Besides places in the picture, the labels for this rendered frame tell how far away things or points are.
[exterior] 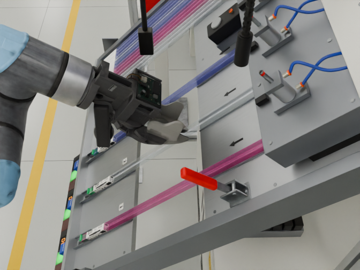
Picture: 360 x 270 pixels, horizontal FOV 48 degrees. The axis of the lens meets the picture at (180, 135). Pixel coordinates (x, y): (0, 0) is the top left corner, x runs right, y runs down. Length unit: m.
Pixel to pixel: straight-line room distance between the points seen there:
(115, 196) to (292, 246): 0.45
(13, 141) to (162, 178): 1.25
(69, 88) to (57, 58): 0.05
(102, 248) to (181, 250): 0.21
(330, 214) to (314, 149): 0.59
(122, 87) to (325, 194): 0.33
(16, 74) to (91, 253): 0.41
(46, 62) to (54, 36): 1.98
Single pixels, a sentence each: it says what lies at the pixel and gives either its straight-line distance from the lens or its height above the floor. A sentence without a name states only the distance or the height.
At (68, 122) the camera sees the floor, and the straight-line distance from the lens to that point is 2.09.
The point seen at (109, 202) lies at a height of 0.80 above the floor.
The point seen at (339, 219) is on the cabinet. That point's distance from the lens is 1.11.
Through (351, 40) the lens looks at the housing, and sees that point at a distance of 0.51.
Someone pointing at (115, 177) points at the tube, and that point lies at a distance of 0.87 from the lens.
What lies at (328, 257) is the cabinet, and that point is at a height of 0.62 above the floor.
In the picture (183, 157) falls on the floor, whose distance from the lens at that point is 1.88.
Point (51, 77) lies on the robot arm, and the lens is 0.62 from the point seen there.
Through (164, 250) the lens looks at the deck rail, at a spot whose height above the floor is 0.93.
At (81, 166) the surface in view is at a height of 0.73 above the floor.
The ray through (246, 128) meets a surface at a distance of 0.65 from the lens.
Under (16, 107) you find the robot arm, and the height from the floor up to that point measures 1.08.
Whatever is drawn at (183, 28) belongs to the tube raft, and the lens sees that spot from 0.95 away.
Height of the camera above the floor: 1.55
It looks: 52 degrees down
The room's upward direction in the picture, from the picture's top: straight up
